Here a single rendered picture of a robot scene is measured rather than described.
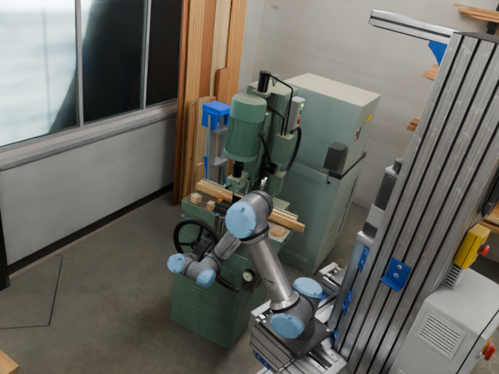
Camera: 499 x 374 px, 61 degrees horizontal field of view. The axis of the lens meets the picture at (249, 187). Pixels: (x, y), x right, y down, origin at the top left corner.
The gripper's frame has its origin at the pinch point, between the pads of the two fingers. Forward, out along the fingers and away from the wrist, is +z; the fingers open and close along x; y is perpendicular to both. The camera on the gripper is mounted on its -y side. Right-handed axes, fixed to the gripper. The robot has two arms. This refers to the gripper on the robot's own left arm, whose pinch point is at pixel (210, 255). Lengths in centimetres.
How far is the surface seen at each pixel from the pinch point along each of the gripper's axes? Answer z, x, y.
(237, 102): -5, -19, -72
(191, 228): 24.6, -25.6, -2.4
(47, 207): 40, -136, 34
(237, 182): 19.5, -10.3, -36.7
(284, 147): 29, 2, -65
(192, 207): 17.8, -27.5, -14.2
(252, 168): 29, -9, -47
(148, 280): 79, -63, 55
